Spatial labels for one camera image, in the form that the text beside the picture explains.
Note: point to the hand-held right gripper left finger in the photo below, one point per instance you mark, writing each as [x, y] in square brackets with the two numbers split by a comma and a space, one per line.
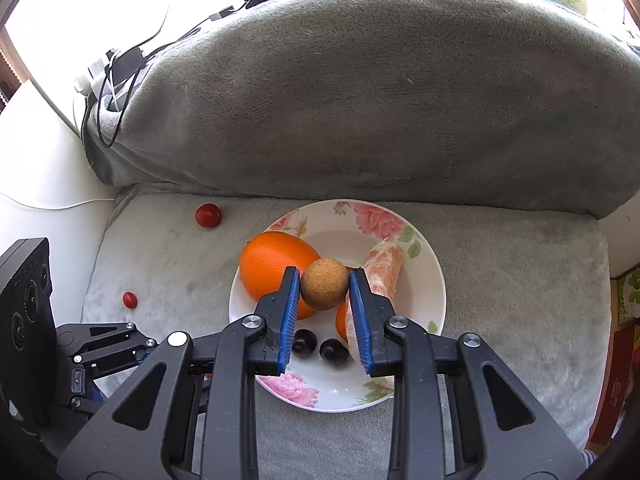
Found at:
[290, 320]

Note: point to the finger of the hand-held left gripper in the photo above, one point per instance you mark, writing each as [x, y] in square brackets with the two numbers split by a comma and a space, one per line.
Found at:
[125, 342]
[95, 375]

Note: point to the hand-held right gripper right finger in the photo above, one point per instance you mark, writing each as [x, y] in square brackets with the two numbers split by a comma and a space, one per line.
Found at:
[361, 325]

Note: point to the rough-skinned tangerine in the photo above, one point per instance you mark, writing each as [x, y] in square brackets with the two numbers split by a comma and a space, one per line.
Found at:
[342, 322]

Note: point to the dark grape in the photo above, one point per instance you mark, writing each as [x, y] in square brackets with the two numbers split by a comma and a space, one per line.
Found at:
[334, 352]
[305, 344]

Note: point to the brown longan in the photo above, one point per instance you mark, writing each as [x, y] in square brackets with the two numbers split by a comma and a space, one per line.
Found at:
[324, 284]

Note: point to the peeled pomelo segment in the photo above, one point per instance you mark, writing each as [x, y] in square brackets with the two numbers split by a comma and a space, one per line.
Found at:
[385, 270]

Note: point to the white floral plate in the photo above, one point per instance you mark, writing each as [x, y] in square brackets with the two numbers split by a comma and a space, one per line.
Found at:
[420, 280]

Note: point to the small cherry tomato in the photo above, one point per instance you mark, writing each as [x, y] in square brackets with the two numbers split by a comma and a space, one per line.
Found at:
[130, 300]

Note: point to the large smooth orange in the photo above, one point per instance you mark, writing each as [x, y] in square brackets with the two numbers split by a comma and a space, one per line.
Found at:
[270, 265]

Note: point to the large cherry tomato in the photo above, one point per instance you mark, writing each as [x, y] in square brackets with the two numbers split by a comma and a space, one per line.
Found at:
[207, 215]

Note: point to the grey plush blanket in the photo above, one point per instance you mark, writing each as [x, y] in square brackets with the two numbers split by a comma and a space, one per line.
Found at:
[525, 300]

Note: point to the grey plush pillow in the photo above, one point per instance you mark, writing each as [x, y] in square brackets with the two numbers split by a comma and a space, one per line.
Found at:
[375, 100]

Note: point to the white power strip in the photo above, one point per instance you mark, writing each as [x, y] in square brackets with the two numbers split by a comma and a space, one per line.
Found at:
[90, 80]

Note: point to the striped cloth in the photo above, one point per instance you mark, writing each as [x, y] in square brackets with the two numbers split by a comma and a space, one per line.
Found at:
[589, 456]

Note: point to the red cardboard box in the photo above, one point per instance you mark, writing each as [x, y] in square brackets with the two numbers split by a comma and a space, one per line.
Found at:
[617, 385]

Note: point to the green cardboard box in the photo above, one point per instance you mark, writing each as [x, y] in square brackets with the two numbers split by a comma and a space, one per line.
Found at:
[630, 297]

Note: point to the black power adapter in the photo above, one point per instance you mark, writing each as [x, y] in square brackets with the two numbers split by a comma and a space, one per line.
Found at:
[126, 67]

